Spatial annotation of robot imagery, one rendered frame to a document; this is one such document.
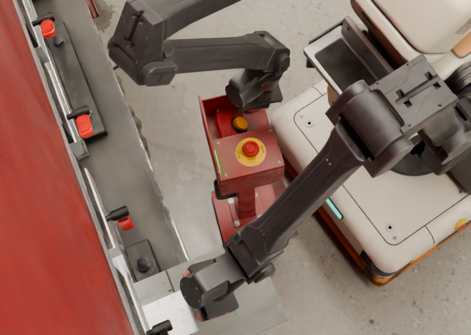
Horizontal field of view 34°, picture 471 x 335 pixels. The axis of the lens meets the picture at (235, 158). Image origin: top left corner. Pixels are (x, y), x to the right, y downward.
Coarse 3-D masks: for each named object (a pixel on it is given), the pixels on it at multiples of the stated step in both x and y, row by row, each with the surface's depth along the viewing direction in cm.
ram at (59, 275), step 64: (0, 0) 107; (0, 64) 82; (0, 128) 67; (0, 192) 56; (64, 192) 93; (0, 256) 49; (64, 256) 74; (0, 320) 43; (64, 320) 61; (128, 320) 107
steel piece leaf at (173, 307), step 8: (168, 296) 148; (176, 296) 148; (152, 304) 148; (160, 304) 148; (168, 304) 148; (176, 304) 148; (184, 304) 148; (144, 312) 148; (152, 312) 148; (160, 312) 147; (168, 312) 147; (176, 312) 147; (184, 312) 147; (152, 320) 147; (160, 320) 147; (176, 320) 147; (184, 320) 147; (192, 320) 147; (176, 328) 146; (184, 328) 146; (192, 328) 146
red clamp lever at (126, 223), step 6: (114, 210) 129; (120, 210) 129; (126, 210) 129; (108, 216) 129; (114, 216) 128; (120, 216) 129; (126, 216) 129; (120, 222) 132; (126, 222) 132; (132, 222) 136; (126, 228) 136
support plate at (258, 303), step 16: (208, 256) 151; (176, 272) 150; (144, 288) 149; (160, 288) 149; (176, 288) 149; (240, 288) 149; (256, 288) 149; (272, 288) 149; (144, 304) 148; (240, 304) 148; (256, 304) 148; (272, 304) 148; (208, 320) 147; (224, 320) 147; (240, 320) 147; (256, 320) 147; (272, 320) 147
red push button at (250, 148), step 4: (244, 144) 179; (248, 144) 179; (252, 144) 179; (256, 144) 179; (244, 148) 179; (248, 148) 179; (252, 148) 178; (256, 148) 179; (244, 152) 179; (248, 152) 178; (252, 152) 178; (256, 152) 178; (248, 156) 179; (252, 156) 179
